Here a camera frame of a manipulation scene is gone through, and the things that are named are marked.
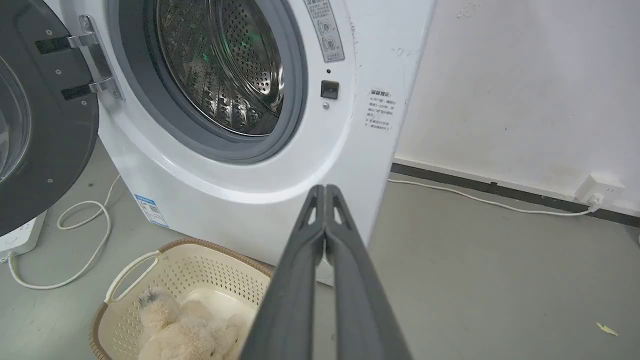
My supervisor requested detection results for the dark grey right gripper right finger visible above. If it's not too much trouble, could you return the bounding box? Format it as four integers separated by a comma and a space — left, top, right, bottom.
325, 184, 413, 360

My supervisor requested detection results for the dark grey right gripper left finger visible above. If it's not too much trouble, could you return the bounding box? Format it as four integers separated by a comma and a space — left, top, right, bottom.
240, 184, 327, 360

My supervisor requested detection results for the white front-load washing machine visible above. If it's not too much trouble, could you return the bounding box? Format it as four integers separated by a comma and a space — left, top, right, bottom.
43, 0, 438, 287

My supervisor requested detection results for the dark grey washing machine door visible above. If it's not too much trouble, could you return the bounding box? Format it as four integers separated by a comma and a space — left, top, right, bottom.
0, 0, 124, 238

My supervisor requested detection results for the cream perforated laundry basket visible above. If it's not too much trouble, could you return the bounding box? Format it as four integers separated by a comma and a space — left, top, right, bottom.
89, 237, 275, 360

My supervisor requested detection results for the beige plush toy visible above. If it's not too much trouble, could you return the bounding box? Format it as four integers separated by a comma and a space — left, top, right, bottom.
136, 287, 255, 360

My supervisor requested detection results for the white power strip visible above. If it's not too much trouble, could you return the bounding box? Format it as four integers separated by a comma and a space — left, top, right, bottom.
0, 210, 48, 263

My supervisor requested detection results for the white socket cable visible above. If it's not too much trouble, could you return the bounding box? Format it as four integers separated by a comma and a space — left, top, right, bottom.
387, 178, 601, 217

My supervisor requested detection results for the white power cable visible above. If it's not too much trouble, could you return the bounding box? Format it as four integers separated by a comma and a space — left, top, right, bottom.
7, 173, 122, 291

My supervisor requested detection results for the white wall socket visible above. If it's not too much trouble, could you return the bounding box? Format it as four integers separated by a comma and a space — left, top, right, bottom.
574, 172, 626, 207

